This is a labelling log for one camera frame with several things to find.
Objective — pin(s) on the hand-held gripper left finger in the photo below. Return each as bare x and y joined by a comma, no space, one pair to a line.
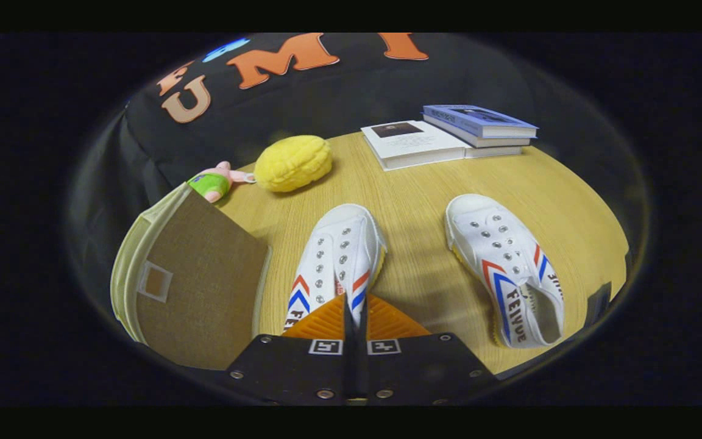
302,372

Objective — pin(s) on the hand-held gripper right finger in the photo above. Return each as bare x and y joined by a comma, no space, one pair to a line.
418,372

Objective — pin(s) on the beige fabric storage box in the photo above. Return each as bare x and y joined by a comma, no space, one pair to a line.
205,286

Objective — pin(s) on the white shoe red blue stripes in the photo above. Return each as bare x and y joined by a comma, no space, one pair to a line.
497,256
339,244

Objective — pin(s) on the pink plush toy green shirt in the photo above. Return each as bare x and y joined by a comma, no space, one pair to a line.
214,183

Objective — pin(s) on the yellow plush toy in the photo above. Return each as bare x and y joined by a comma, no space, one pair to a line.
293,163

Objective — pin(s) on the white cover book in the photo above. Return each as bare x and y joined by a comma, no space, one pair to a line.
412,143

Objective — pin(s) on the book with white page edges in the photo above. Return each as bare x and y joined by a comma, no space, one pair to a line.
497,142
494,152

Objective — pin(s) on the blue cover book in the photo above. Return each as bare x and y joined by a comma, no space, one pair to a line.
473,119

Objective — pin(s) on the black backdrop cloth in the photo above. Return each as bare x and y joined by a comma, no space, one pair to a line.
351,91

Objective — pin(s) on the black bracket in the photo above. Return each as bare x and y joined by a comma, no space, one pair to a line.
598,303

